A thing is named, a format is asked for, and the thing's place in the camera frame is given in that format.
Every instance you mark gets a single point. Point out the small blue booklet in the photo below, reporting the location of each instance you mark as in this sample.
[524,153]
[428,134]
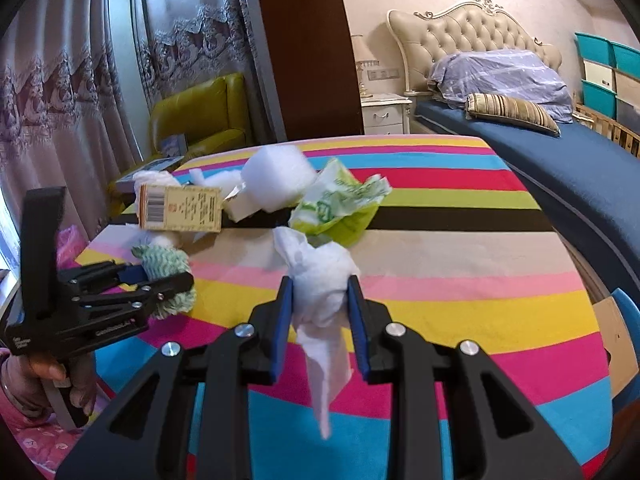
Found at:
[173,146]

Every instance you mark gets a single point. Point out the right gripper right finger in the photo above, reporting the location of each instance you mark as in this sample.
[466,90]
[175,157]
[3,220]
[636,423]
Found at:
[457,394]

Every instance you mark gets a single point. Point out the purple striped duvet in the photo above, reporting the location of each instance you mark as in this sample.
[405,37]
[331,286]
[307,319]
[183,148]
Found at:
[518,74]

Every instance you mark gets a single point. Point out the beige medicine box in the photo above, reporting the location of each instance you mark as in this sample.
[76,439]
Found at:
[179,208]

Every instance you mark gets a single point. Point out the dark wooden door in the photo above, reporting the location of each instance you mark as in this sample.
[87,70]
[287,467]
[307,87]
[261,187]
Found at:
[313,67]

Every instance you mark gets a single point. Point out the white foam block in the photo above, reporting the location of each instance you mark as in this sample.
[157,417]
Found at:
[275,177]

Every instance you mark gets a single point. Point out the beige tufted headboard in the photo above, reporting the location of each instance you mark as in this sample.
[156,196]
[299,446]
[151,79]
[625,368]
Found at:
[424,38]

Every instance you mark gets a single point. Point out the green plastic bag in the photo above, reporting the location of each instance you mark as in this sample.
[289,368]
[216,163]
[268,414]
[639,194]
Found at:
[337,206]

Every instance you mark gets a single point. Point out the blue bed mattress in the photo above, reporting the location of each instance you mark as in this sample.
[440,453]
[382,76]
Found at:
[587,186]

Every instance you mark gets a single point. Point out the pink lace curtain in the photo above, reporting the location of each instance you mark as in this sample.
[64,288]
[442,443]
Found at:
[79,80]

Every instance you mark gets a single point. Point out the green white foam net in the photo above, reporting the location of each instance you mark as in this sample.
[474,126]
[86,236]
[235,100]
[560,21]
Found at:
[161,262]

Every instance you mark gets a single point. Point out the teal storage bins stack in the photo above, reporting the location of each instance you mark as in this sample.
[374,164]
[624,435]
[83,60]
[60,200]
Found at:
[610,85]

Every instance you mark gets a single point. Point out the white foam fruit net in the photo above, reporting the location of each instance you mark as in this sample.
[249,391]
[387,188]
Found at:
[153,177]

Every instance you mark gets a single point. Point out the white nightstand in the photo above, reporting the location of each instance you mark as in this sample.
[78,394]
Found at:
[385,113]

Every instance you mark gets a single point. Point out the wooden crib rail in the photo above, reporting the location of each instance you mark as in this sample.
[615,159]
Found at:
[608,127]

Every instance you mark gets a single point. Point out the gold striped pillow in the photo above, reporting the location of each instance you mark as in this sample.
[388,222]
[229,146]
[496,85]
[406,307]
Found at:
[510,111]

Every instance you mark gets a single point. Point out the pink lined trash bin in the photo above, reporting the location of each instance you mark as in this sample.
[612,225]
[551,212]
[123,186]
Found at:
[70,243]

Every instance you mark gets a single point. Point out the yellow leather armchair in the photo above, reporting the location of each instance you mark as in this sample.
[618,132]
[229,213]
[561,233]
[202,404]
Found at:
[212,116]

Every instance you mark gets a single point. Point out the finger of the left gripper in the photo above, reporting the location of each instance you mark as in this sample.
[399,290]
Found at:
[103,274]
[143,296]

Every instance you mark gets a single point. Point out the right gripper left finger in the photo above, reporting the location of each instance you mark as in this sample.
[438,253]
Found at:
[144,433]

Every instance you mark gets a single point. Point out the large white book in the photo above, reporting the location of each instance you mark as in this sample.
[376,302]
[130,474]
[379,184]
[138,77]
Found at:
[125,184]

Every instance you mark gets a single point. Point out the white tissue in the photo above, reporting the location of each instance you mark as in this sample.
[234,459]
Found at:
[320,278]

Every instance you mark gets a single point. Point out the colourful striped rug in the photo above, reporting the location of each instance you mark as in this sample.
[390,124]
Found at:
[458,250]

